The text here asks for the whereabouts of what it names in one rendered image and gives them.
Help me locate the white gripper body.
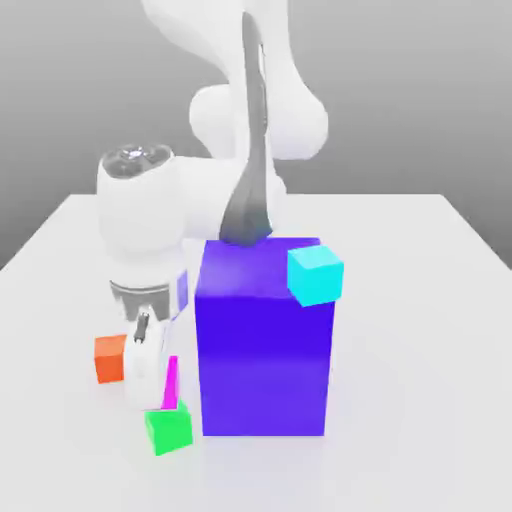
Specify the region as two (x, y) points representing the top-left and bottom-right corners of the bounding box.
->
(123, 318), (170, 412)

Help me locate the small magenta cube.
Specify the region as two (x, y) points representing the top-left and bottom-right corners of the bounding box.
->
(160, 354), (180, 412)

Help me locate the small orange cube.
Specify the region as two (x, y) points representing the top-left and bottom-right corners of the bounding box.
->
(94, 334), (128, 385)

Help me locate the small green cube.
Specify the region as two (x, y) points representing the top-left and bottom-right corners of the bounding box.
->
(144, 398), (194, 458)

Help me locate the large blue box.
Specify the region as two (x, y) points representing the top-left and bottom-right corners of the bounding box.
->
(194, 236), (337, 438)

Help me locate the small cyan cube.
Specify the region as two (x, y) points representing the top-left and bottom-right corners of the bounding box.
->
(286, 244), (345, 309)

